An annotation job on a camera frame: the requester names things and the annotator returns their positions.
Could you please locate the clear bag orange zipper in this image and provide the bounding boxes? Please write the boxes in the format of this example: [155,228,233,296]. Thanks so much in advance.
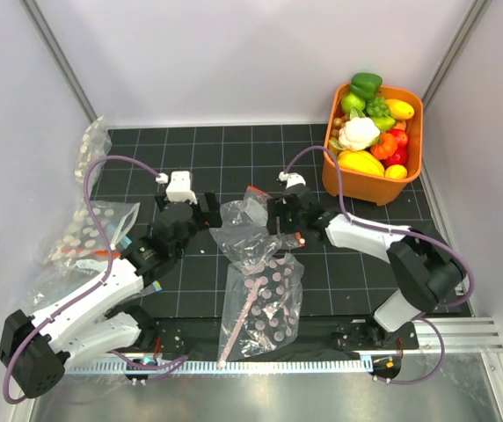
[209,186,301,275]

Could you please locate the white cauliflower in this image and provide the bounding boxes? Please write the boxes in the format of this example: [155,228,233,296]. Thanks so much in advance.
[338,117,381,151]

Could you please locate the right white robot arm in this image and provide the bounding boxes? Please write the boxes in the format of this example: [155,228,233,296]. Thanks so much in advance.
[266,183,467,348]

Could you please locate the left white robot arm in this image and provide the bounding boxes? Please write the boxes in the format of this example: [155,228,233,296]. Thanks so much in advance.
[0,192,222,404]

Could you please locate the clear bag white dots flat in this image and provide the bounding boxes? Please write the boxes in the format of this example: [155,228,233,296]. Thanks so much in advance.
[40,200,141,265]

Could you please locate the clear bag pink dots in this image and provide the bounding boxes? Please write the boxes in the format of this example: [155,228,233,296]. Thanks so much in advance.
[217,253,304,369]

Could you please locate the clear bag white dots upright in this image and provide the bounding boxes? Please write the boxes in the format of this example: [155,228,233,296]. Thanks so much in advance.
[74,116,112,205]

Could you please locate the black grid mat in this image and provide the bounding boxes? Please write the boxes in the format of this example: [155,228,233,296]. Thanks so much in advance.
[88,124,472,318]

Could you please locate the orange plastic basket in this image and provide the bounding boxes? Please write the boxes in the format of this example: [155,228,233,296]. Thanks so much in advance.
[321,85,424,206]

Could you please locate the brown longan cluster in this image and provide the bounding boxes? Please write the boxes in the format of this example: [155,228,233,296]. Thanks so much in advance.
[331,114,349,139]

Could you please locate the yellow lemon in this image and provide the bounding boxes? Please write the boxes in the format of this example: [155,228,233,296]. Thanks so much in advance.
[384,164,408,180]

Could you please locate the orange pumpkin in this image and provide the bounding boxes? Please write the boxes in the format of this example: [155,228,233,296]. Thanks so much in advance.
[370,133,398,161]

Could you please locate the red pomegranate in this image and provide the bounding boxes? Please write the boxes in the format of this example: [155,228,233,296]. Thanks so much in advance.
[383,148,409,168]

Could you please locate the green apple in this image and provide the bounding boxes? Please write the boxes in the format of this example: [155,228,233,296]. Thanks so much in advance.
[340,92,366,114]

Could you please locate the green pear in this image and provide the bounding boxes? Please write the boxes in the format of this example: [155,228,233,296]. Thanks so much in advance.
[371,115,397,133]

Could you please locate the red apple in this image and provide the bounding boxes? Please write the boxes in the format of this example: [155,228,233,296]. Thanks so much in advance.
[388,128,409,149]

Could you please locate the crumpled clear bags pile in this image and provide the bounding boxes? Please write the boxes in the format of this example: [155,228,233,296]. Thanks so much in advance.
[18,264,91,315]

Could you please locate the green grapes bunch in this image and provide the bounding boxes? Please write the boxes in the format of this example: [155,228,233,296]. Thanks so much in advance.
[365,96,390,117]

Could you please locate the yellow mango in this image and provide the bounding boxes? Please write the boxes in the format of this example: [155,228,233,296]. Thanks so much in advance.
[385,98,415,120]

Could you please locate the green bell pepper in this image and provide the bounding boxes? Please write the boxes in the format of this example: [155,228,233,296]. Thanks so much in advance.
[350,72,383,100]

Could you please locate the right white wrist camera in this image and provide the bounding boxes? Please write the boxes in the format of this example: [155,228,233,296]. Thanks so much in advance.
[278,171,306,190]

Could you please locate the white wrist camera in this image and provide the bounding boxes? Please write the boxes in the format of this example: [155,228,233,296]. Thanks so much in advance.
[278,171,306,190]
[165,171,197,204]

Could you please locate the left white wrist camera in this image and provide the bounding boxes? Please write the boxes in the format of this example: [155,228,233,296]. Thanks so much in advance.
[165,171,197,204]

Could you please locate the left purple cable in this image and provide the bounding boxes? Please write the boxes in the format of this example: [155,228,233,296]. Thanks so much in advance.
[4,155,169,404]

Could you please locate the purple cable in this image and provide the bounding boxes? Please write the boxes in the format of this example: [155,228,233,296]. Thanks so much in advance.
[4,155,169,404]
[282,146,475,385]

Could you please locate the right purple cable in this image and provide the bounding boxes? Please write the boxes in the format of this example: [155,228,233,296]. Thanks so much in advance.
[282,146,475,385]

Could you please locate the aluminium cable rail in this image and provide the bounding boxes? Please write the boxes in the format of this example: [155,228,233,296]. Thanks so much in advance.
[67,354,374,376]

